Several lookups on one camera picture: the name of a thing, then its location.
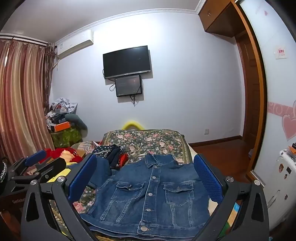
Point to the white appliance with stickers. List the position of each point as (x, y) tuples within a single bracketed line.
[(281, 180)]

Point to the navy patterned garment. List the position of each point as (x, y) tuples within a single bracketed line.
[(103, 150)]

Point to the red cloth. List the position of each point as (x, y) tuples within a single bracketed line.
[(123, 160)]

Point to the white air conditioner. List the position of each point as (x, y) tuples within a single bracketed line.
[(74, 46)]

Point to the yellow curved object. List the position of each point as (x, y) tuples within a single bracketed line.
[(133, 124)]

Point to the pile of clutter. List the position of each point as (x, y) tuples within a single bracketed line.
[(59, 109)]

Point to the curtain rail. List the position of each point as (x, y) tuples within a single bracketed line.
[(23, 38)]

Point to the wooden overhead cabinet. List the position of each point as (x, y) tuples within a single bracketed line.
[(217, 16)]

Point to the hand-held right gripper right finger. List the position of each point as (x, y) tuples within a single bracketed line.
[(207, 179)]

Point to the white wall outlet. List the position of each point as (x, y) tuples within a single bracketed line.
[(206, 131)]

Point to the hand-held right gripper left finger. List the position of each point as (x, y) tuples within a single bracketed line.
[(83, 179)]

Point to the striped pink curtain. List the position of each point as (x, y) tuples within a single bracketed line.
[(20, 92)]

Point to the small black wall monitor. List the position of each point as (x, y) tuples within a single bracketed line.
[(128, 85)]

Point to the pink paper wall notice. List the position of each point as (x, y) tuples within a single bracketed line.
[(280, 52)]

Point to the colourful mat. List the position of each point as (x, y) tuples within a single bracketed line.
[(234, 215)]

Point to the red fluffy garment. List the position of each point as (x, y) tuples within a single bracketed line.
[(57, 153)]

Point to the green patterned box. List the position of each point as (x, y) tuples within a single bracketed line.
[(66, 138)]

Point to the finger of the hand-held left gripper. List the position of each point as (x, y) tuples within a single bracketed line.
[(54, 165), (35, 158)]

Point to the pink swirl wall border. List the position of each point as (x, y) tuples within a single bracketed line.
[(277, 108)]

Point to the floral bedspread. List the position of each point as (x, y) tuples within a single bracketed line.
[(143, 141)]

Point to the orange box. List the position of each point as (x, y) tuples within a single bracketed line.
[(62, 126)]

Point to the dark navy garment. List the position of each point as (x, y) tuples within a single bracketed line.
[(115, 157)]

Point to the pink heart wall sticker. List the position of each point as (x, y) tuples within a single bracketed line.
[(290, 127)]

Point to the black wall television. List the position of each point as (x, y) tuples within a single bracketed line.
[(127, 61)]

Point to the striped cloth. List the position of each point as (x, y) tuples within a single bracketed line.
[(86, 147)]

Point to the yellow cloth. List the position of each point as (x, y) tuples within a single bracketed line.
[(63, 173)]

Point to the blue denim jeans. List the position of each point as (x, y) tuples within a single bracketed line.
[(143, 197)]

